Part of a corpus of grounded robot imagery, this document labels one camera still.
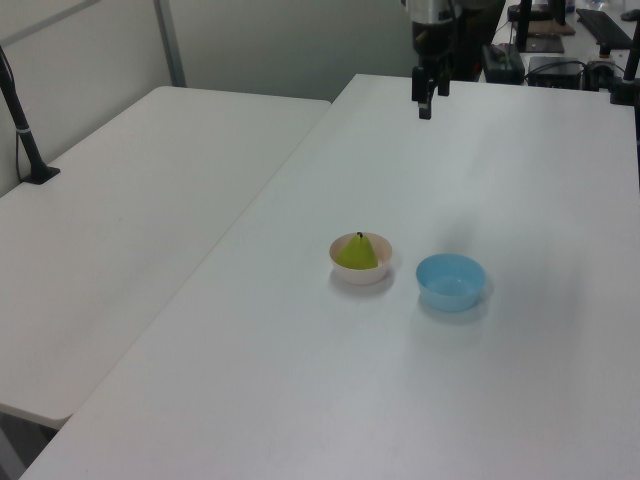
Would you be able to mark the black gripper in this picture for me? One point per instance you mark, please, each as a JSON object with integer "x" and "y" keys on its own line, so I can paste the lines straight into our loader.
{"x": 432, "y": 45}

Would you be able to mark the green pear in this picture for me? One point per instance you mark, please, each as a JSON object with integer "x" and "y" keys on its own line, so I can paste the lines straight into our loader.
{"x": 356, "y": 255}

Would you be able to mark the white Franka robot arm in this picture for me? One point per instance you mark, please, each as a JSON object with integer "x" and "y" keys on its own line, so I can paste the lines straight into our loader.
{"x": 430, "y": 10}

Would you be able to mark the pink plastic bowl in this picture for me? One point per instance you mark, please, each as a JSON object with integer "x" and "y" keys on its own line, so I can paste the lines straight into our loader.
{"x": 361, "y": 278}

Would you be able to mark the blue plastic bowl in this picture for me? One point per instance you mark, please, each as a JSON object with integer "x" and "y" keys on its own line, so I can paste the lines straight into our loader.
{"x": 450, "y": 297}

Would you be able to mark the dark chair back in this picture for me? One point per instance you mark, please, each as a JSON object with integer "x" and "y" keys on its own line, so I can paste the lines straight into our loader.
{"x": 475, "y": 40}

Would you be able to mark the dark green device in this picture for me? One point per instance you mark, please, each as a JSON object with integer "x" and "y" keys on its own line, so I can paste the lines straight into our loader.
{"x": 502, "y": 62}

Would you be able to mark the black monitor stand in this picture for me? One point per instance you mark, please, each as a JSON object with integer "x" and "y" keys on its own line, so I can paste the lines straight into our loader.
{"x": 525, "y": 25}

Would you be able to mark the black electronics box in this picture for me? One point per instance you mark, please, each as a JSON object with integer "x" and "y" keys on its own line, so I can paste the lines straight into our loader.
{"x": 555, "y": 70}

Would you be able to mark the brown board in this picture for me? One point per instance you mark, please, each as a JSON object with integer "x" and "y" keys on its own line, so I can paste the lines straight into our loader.
{"x": 545, "y": 26}

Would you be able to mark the black keyboard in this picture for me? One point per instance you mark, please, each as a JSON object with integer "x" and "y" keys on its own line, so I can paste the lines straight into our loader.
{"x": 602, "y": 25}

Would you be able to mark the black clamp pole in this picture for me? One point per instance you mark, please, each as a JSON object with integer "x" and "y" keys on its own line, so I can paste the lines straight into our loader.
{"x": 627, "y": 75}

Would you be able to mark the white side table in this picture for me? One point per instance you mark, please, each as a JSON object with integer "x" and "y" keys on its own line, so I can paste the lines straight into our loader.
{"x": 125, "y": 210}

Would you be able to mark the grey partition post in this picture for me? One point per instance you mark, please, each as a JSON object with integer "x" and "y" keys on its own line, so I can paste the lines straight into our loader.
{"x": 170, "y": 45}

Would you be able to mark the black camera pole with base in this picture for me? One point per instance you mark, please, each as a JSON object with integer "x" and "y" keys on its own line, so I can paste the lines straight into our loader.
{"x": 27, "y": 145}

